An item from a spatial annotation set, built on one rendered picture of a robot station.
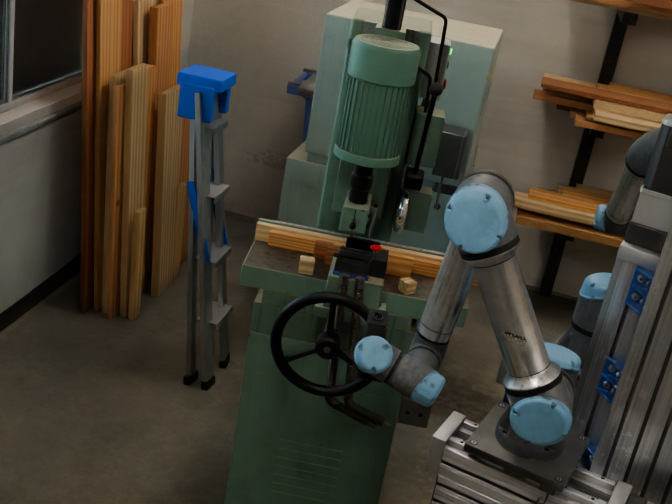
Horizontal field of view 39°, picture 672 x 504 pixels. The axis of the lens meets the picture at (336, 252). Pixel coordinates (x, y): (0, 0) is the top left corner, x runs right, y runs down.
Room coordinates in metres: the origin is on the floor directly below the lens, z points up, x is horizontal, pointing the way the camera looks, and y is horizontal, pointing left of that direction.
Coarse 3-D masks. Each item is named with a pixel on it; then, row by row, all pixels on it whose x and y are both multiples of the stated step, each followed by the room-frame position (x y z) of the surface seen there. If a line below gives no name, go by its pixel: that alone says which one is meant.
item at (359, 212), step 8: (368, 200) 2.42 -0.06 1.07; (344, 208) 2.34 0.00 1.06; (352, 208) 2.34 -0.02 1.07; (360, 208) 2.34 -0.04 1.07; (368, 208) 2.35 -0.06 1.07; (344, 216) 2.34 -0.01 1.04; (352, 216) 2.33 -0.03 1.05; (360, 216) 2.33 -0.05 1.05; (368, 216) 2.35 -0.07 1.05; (344, 224) 2.33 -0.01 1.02; (360, 224) 2.33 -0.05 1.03; (360, 232) 2.33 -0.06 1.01
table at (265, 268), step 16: (256, 240) 2.40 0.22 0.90; (256, 256) 2.29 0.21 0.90; (272, 256) 2.31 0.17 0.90; (288, 256) 2.33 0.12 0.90; (256, 272) 2.23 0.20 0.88; (272, 272) 2.23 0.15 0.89; (288, 272) 2.23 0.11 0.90; (320, 272) 2.27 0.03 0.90; (272, 288) 2.23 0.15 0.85; (288, 288) 2.22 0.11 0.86; (304, 288) 2.22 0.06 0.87; (320, 288) 2.22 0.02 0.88; (384, 288) 2.24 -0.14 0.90; (416, 288) 2.27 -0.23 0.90; (320, 304) 2.14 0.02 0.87; (384, 304) 2.21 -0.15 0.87; (400, 304) 2.21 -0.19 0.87; (416, 304) 2.21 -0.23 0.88; (464, 304) 2.23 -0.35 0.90; (464, 320) 2.21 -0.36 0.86
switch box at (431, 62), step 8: (432, 40) 2.68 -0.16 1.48; (440, 40) 2.70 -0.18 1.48; (448, 40) 2.72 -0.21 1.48; (432, 48) 2.65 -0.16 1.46; (448, 48) 2.65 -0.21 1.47; (432, 56) 2.65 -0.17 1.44; (448, 56) 2.65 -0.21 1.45; (432, 64) 2.65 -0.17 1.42; (432, 72) 2.65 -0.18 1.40; (440, 72) 2.65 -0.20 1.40; (424, 80) 2.65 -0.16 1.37; (432, 80) 2.65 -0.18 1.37; (440, 80) 2.65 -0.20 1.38; (424, 88) 2.65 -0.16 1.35; (424, 96) 2.65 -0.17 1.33; (440, 96) 2.65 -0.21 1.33
